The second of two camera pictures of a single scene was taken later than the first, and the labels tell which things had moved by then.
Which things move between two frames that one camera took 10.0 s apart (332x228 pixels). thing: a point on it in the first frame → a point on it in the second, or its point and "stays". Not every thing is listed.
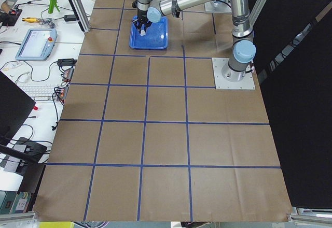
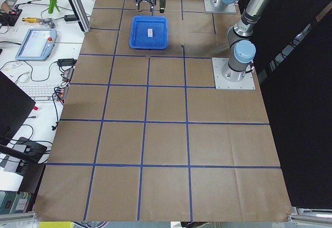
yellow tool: x=30 y=19 stays
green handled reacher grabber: x=53 y=3 stays
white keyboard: x=42 y=92 stays
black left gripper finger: x=148 y=25 → x=162 y=0
